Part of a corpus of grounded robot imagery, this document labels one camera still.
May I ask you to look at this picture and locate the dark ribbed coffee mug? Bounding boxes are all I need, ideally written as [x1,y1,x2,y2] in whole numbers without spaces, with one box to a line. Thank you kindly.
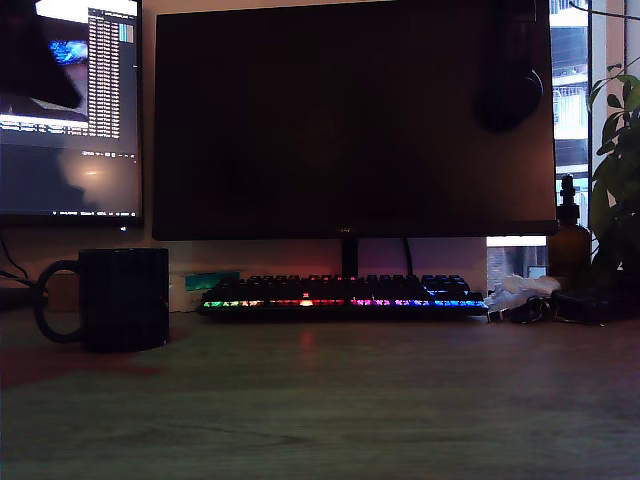
[33,247,171,354]

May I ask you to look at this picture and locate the lit computer monitor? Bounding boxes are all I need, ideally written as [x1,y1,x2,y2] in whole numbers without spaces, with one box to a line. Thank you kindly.
[0,0,145,229]

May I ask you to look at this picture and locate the black monitor foot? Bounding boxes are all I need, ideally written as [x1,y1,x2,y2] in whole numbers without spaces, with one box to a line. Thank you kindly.
[0,288,49,311]

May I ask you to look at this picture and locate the white box with printed picture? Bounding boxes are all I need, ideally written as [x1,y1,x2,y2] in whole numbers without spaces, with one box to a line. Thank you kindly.
[183,270,242,309]

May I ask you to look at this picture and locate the large dark computer monitor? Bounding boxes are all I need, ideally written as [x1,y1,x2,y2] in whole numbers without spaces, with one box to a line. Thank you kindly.
[151,0,559,279]

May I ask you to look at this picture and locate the backlit black mechanical keyboard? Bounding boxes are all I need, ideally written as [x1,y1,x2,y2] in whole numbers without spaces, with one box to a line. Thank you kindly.
[194,272,490,317]

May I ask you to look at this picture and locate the black headphones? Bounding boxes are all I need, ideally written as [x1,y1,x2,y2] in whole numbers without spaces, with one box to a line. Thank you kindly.
[473,0,545,133]

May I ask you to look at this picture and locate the crumpled white tissue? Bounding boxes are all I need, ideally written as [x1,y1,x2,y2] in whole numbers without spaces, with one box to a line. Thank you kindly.
[482,273,562,315]

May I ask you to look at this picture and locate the black key bunch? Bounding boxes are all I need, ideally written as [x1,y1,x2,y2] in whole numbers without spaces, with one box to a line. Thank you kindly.
[487,293,557,325]

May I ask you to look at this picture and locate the amber glass pump bottle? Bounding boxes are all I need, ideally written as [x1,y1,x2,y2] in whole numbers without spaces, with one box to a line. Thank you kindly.
[548,173,593,281]

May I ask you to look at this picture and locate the green leafy house plant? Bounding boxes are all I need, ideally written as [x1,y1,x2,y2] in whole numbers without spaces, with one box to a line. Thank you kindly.
[568,0,640,289]

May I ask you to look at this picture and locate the black pouch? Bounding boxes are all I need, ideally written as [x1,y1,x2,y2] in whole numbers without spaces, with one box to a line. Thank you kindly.
[548,287,629,325]

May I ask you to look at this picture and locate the black monitor power cable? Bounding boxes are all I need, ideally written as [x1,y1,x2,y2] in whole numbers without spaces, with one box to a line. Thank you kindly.
[401,237,417,278]

